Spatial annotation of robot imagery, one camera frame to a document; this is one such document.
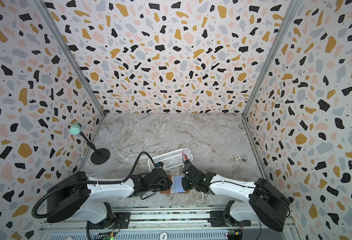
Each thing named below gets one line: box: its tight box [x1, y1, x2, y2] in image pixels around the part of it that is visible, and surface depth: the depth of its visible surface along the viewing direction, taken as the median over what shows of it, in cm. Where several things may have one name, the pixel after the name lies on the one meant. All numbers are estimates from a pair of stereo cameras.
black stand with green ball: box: [70, 121, 111, 165], surface depth 96 cm
